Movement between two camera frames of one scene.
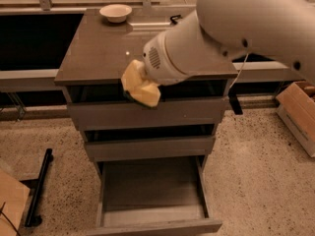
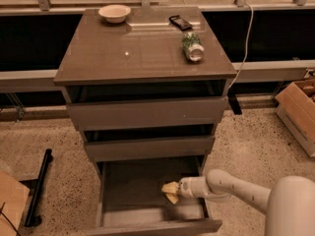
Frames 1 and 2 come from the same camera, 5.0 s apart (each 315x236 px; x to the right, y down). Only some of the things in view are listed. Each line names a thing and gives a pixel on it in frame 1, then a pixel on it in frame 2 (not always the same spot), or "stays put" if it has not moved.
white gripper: x=154 y=63 → x=186 y=187
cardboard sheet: x=14 y=194 stays put
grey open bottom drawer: x=154 y=196 stays put
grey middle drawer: x=149 y=148 stays put
